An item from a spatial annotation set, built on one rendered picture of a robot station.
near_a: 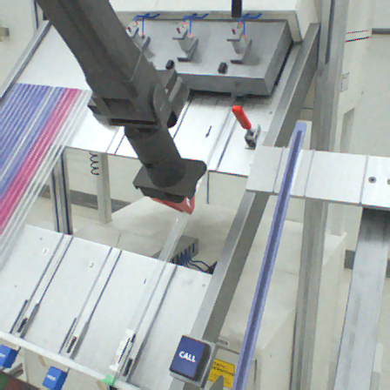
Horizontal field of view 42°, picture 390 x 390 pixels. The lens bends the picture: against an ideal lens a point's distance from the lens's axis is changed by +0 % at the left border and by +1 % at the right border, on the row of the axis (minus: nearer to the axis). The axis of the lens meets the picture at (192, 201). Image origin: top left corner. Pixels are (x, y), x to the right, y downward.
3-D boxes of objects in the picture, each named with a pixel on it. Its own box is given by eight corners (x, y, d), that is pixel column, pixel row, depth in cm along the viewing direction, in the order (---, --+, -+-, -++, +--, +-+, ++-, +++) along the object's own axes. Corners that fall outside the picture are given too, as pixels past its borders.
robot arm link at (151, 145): (114, 134, 68) (151, 135, 65) (132, 97, 71) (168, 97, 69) (133, 167, 73) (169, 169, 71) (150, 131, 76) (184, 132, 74)
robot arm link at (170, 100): (90, 94, 64) (151, 97, 61) (123, 36, 70) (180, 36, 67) (121, 156, 73) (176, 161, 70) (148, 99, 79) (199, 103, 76)
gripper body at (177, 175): (153, 159, 82) (136, 128, 76) (209, 168, 77) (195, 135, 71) (135, 191, 79) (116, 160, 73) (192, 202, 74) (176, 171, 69)
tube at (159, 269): (113, 386, 73) (110, 385, 72) (105, 383, 73) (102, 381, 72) (235, 110, 92) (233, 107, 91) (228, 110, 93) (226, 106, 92)
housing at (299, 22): (309, 66, 99) (296, 9, 88) (110, 57, 122) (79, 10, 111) (320, 35, 102) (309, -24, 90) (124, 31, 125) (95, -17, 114)
